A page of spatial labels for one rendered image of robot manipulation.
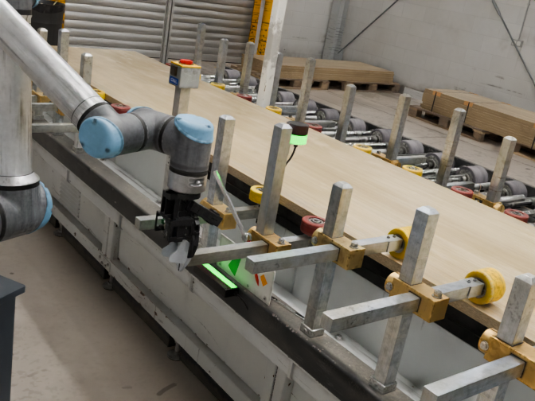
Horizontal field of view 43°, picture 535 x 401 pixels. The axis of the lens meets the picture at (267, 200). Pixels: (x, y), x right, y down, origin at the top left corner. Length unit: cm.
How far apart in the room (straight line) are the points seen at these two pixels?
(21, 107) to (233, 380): 119
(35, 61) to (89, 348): 153
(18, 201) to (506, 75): 851
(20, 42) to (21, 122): 34
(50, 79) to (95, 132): 17
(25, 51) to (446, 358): 121
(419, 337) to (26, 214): 110
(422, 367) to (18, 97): 125
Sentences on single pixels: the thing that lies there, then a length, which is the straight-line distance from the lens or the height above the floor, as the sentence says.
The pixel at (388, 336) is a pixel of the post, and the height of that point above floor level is 84.
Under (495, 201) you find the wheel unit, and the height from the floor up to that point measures 87.
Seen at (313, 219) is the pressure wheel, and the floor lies 91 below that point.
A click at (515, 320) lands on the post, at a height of 102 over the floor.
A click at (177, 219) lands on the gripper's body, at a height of 97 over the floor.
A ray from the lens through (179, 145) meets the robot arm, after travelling 154.
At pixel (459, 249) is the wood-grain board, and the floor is 90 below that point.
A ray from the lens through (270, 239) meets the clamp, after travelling 181.
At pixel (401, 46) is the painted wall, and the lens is 1110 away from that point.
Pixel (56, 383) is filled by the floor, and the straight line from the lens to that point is 268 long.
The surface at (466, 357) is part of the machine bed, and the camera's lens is 170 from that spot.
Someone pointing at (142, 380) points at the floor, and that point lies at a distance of 271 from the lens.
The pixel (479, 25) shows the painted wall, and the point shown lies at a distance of 1024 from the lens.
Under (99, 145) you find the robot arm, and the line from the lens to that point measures 149.
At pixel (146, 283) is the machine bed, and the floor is 18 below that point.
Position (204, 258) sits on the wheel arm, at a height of 85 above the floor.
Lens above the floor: 155
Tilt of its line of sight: 19 degrees down
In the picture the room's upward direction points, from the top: 10 degrees clockwise
